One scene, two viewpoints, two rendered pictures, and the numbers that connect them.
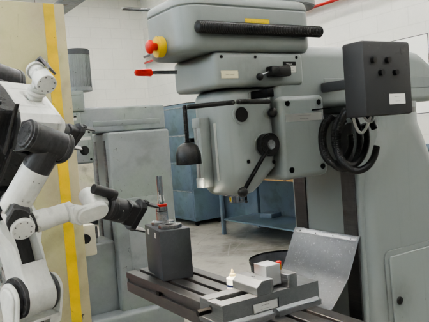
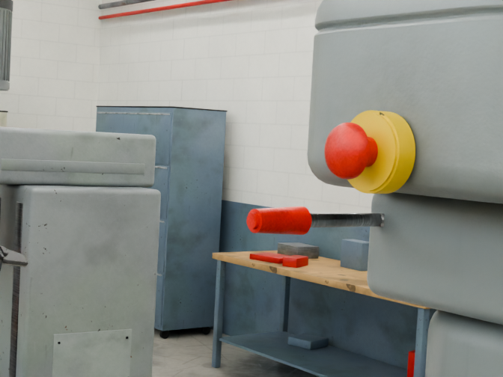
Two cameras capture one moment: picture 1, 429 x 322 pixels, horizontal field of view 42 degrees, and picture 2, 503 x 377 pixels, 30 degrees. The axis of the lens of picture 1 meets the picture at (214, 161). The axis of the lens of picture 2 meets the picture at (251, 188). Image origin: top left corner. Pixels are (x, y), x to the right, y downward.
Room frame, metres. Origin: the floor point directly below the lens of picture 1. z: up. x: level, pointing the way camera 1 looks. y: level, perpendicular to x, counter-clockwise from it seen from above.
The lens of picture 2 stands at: (0.95, 0.27, 1.76)
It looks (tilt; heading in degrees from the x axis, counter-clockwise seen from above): 3 degrees down; 356
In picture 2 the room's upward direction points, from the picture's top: 3 degrees clockwise
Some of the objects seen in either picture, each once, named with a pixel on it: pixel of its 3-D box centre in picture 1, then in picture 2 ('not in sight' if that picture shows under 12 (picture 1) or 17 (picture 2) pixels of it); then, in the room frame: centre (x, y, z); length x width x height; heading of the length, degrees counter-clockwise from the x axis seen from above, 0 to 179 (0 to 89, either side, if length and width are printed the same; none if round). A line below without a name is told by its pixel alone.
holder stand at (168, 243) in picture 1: (168, 248); not in sight; (2.15, 0.21, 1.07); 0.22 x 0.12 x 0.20; 21
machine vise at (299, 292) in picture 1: (260, 292); not in sight; (1.62, -0.11, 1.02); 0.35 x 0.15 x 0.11; 122
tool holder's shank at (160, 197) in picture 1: (159, 190); not in sight; (2.20, 0.22, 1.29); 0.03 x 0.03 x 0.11
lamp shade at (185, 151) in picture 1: (188, 153); not in sight; (1.57, 0.07, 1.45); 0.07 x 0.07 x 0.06
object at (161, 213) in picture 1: (161, 213); not in sight; (2.20, 0.22, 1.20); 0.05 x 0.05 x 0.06
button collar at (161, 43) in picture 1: (159, 46); (376, 152); (1.62, 0.13, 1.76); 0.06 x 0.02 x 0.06; 33
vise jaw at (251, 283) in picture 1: (252, 283); not in sight; (1.60, -0.08, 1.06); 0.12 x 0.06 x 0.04; 32
